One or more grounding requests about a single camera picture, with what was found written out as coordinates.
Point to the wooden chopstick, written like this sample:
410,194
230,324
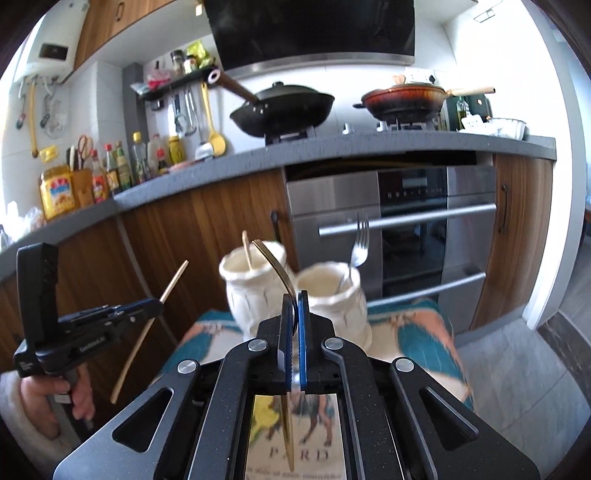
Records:
247,249
138,346

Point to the cream ceramic double utensil holder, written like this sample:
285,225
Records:
332,300

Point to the hanging metal peeler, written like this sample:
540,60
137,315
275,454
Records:
179,115

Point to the yellow jar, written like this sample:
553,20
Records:
57,194

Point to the dark green appliance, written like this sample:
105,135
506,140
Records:
478,108

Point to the silver fork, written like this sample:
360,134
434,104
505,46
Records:
359,254

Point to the clear yellow-capped oil bottle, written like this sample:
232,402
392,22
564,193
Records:
138,161

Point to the small spice jar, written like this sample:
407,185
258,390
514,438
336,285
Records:
190,65

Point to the wooden upper cabinet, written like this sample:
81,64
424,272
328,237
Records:
115,32

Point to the black range hood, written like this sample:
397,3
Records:
314,32

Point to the red-capped sauce bottle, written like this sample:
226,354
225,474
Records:
99,184

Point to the hanging metal ladle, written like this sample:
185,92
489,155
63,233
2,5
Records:
191,115

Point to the white dish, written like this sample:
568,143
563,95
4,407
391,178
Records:
508,128

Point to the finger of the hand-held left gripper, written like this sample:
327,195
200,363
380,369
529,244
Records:
138,319
134,305

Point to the wooden lower cabinet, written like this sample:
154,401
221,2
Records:
194,217

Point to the dark-lidded spice jar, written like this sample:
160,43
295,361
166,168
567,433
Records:
177,64

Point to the yellow-green snack bag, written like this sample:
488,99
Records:
201,53

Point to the yellow spatula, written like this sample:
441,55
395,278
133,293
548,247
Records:
216,141

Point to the red packet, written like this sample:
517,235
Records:
159,78

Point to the green-label sauce bottle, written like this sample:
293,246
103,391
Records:
123,168

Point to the clear plastic bag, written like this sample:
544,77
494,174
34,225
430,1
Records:
27,221

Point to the yellow wall holder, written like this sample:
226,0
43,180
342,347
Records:
48,152

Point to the black wall shelf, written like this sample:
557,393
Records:
175,85

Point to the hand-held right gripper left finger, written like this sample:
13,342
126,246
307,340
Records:
288,341

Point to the dark soy sauce bottle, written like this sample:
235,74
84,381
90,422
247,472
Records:
112,175

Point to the large oil jug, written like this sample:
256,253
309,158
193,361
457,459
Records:
154,157

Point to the wooden knife block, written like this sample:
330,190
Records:
83,187

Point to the wooden cabinet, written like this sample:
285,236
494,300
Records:
115,32
194,217

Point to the yellow squeeze bottle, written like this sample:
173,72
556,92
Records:
176,150

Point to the stainless steel built-in oven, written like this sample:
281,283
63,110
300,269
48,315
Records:
415,194

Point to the wall socket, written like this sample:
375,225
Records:
415,77

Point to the person's left hand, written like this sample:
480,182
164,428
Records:
81,397

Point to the wooden lower cabinet door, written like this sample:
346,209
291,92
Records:
521,230

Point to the white water heater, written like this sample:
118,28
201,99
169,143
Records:
46,60

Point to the gold fork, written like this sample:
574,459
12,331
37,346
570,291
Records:
272,265

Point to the person's left forearm white sleeve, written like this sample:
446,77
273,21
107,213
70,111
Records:
23,434

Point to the printed horse table mat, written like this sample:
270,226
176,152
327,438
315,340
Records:
415,332

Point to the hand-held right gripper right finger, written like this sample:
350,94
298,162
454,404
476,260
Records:
304,341

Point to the olive oil bottle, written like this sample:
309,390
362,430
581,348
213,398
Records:
462,113

